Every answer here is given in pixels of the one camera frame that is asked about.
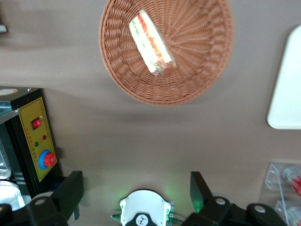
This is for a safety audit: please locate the cream plastic tray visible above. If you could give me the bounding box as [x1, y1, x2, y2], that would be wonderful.
[267, 24, 301, 130]

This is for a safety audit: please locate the round brown wicker basket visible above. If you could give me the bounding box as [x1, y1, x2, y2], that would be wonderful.
[98, 0, 235, 107]

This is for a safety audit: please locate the steel food pan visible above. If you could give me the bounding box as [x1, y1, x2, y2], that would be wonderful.
[0, 180, 25, 211]
[0, 138, 12, 180]

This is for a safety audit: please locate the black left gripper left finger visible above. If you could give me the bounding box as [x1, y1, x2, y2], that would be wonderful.
[25, 171, 84, 226]

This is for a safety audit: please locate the clear acrylic bottle rack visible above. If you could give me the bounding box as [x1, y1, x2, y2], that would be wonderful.
[262, 162, 301, 226]

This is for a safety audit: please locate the black warming display cabinet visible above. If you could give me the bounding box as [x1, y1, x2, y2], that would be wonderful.
[0, 87, 63, 197]

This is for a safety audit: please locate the triangular layered sandwich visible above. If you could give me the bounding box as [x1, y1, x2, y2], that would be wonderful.
[128, 9, 177, 77]

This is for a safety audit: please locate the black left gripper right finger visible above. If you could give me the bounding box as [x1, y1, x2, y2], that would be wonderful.
[182, 171, 236, 226]

